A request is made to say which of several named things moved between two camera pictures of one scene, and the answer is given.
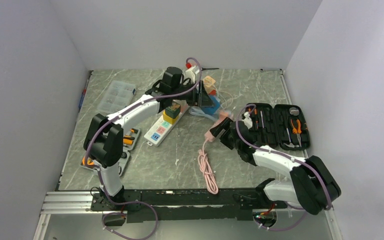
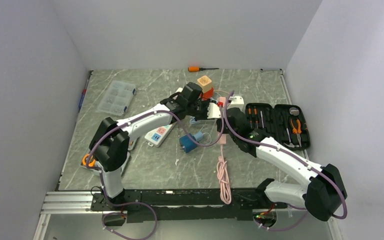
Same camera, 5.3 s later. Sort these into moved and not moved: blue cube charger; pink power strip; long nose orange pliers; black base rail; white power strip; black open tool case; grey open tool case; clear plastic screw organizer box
Moved: blue cube charger; pink power strip
Not moved: long nose orange pliers; black open tool case; clear plastic screw organizer box; white power strip; grey open tool case; black base rail
